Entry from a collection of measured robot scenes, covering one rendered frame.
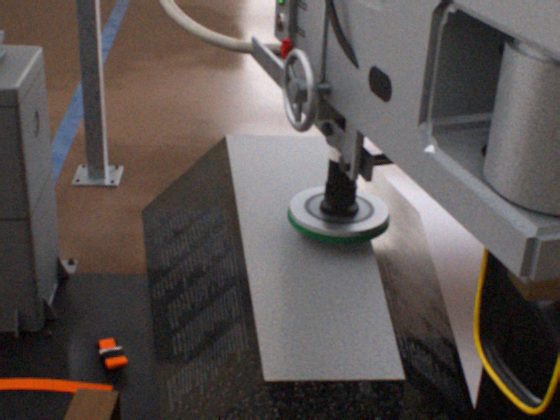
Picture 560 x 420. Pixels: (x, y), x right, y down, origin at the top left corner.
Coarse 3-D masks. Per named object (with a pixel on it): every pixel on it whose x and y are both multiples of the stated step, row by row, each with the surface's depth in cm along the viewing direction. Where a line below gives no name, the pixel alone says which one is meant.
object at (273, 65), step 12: (264, 48) 202; (264, 60) 202; (276, 60) 195; (276, 72) 195; (276, 84) 196; (324, 120) 171; (336, 120) 167; (324, 132) 169; (336, 132) 166; (336, 144) 166; (360, 156) 156; (372, 156) 154; (384, 156) 158; (348, 168) 155; (360, 168) 157; (372, 168) 154
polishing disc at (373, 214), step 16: (304, 192) 191; (320, 192) 191; (304, 208) 184; (368, 208) 185; (384, 208) 186; (304, 224) 178; (320, 224) 178; (336, 224) 178; (352, 224) 178; (368, 224) 179; (384, 224) 181
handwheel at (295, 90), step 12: (288, 60) 157; (300, 60) 151; (288, 72) 159; (312, 72) 149; (288, 84) 156; (300, 84) 153; (312, 84) 148; (324, 84) 156; (288, 96) 161; (300, 96) 154; (312, 96) 149; (288, 108) 160; (300, 108) 156; (312, 108) 150; (300, 120) 157; (312, 120) 151
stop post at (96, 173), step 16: (80, 0) 348; (96, 0) 350; (80, 16) 351; (96, 16) 352; (80, 32) 354; (96, 32) 355; (80, 48) 358; (96, 48) 358; (80, 64) 361; (96, 64) 361; (96, 80) 364; (96, 96) 367; (96, 112) 371; (96, 128) 374; (96, 144) 378; (96, 160) 381; (80, 176) 386; (96, 176) 385; (112, 176) 388
